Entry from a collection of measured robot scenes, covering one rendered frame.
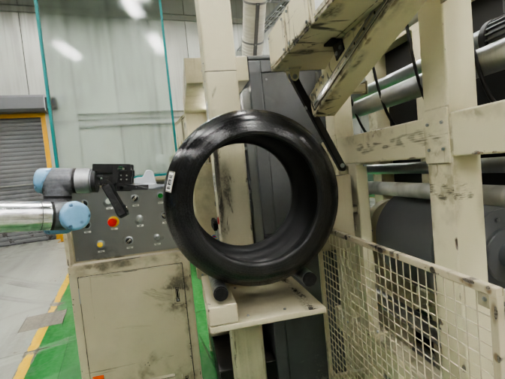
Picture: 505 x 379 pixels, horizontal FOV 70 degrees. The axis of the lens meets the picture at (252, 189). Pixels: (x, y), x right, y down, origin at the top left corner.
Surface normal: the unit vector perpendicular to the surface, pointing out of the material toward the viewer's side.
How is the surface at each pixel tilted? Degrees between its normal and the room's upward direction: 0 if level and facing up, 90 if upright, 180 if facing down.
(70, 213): 90
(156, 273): 90
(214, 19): 90
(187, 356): 90
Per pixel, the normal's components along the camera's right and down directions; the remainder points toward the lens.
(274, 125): 0.23, -0.15
